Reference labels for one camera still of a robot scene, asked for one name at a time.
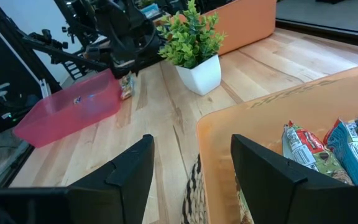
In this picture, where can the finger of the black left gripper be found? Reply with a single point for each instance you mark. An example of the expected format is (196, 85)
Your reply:
(119, 71)
(136, 68)

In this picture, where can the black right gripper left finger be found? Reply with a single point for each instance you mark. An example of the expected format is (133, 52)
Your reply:
(104, 202)

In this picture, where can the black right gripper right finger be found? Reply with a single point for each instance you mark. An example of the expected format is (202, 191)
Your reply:
(291, 205)

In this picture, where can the orange yellow wrapper granola bar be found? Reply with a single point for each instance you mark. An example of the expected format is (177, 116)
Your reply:
(126, 88)

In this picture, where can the green red wrapper granola bar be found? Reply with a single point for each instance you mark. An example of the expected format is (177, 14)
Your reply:
(306, 149)

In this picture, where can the light blue red granola bar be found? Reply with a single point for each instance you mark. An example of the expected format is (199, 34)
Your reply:
(350, 152)

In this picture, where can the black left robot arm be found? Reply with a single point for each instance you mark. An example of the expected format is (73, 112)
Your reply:
(61, 54)

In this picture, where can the artificial green plant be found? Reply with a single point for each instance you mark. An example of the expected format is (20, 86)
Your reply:
(191, 37)

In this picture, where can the white plant pot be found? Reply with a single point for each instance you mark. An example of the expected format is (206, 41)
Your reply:
(202, 77)

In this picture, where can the pink plastic bin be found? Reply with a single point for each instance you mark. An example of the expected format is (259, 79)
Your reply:
(57, 124)

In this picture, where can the woven round mat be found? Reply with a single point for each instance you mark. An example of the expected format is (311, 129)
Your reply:
(193, 199)

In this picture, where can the translucent orange plastic bin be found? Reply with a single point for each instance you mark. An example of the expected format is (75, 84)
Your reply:
(259, 121)

